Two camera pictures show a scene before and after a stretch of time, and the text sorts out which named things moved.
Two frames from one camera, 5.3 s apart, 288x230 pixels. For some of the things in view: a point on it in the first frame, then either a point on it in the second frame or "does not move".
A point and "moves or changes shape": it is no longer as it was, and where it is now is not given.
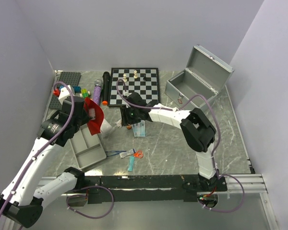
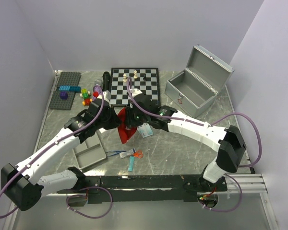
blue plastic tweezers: [116, 152] does not move
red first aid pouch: [95, 125] moves or changes shape
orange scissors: [139, 154] does not move
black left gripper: [86, 118] to [115, 122]
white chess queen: [135, 76] does not move
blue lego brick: [76, 89] does not move
